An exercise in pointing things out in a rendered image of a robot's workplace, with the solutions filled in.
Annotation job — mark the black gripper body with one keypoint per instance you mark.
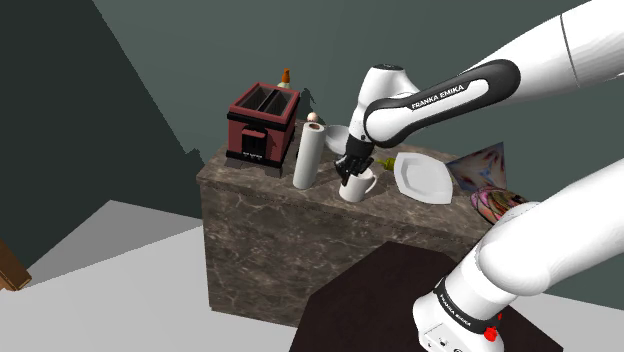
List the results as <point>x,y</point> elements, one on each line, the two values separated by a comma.
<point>357,153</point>

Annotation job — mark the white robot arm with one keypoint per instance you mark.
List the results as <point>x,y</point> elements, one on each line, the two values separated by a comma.
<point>531,244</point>

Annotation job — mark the white bowl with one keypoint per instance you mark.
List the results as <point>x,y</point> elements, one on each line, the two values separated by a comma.
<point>336,138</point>

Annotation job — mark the white mug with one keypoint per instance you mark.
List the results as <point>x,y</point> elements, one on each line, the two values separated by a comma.
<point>355,190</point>

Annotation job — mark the white paper towel roll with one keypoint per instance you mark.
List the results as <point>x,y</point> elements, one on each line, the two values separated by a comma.
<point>307,158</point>

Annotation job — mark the small pale egg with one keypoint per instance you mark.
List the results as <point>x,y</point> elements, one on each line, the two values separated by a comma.
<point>312,117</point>

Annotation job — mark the white angular plate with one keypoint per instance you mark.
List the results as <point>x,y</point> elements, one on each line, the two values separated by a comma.
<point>423,178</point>

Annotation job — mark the red and black toaster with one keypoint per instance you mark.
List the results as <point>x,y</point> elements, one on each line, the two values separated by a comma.
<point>261,129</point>

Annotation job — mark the pale bottle with orange top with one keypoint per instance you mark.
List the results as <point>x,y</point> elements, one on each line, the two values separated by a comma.
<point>285,78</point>

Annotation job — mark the colourful patterned square plate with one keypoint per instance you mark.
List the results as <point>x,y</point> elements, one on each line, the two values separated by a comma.
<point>480,168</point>

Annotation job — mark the brown marble counter block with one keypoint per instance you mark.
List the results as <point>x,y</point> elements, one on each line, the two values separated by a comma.
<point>263,244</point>

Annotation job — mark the colourful patterned bowl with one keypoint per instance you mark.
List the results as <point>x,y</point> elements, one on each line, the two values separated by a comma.
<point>492,204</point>

